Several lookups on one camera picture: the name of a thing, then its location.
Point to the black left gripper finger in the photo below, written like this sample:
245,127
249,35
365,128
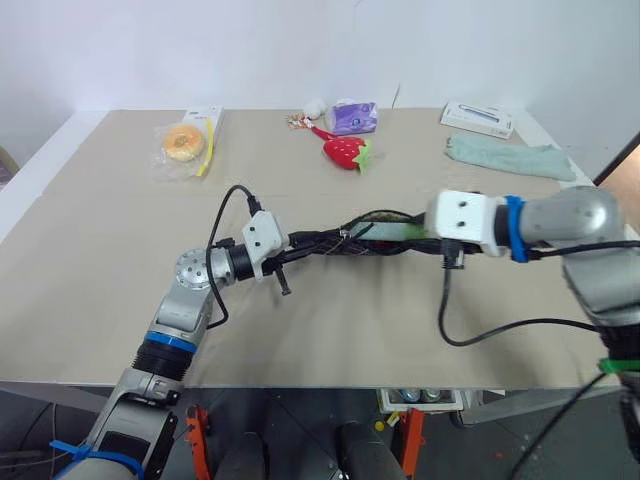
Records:
320,250
320,236

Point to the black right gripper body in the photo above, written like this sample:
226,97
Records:
450,246

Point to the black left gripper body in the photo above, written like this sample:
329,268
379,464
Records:
285,250

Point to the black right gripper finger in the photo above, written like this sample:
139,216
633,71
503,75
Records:
407,218
400,247

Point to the green highlighter pen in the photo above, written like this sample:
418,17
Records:
387,231

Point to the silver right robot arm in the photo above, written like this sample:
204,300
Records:
585,225

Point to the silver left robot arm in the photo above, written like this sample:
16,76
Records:
180,305

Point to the blue right wrist band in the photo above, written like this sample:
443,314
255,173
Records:
515,230

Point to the red strawberry plush toy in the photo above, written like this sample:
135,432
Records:
345,152

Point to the light green cloth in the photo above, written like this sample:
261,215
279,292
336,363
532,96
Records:
505,156

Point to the purple tissue pack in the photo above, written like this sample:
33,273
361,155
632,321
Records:
352,118

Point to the small red white charm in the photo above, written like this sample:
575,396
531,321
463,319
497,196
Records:
299,122

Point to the flat white box blue print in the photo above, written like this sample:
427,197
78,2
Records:
477,119

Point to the donut in clear plastic bag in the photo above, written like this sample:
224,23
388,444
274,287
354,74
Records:
182,142

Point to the metal drink can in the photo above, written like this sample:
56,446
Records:
411,396
432,395

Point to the white box under table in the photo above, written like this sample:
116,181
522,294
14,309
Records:
400,401

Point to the orange clamp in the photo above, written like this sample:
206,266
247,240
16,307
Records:
199,440
411,442

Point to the dark rounded shape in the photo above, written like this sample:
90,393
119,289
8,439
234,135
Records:
367,452

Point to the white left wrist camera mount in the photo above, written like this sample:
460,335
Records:
262,237

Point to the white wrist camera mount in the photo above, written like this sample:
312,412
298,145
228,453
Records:
262,237
462,215

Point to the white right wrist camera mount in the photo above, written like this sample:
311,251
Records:
462,215

